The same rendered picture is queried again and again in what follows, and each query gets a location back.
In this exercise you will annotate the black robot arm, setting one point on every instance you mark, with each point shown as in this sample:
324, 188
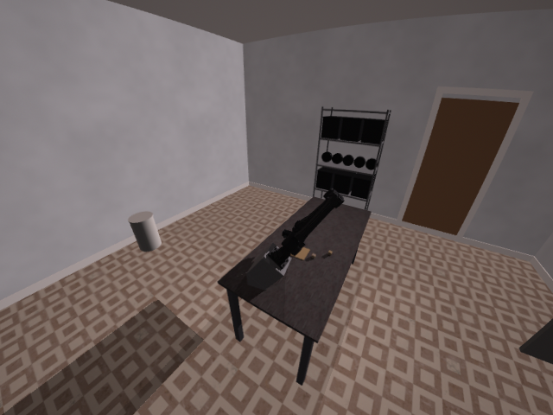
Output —
304, 228

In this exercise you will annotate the tan flat mat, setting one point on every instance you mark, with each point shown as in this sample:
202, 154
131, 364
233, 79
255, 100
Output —
303, 253

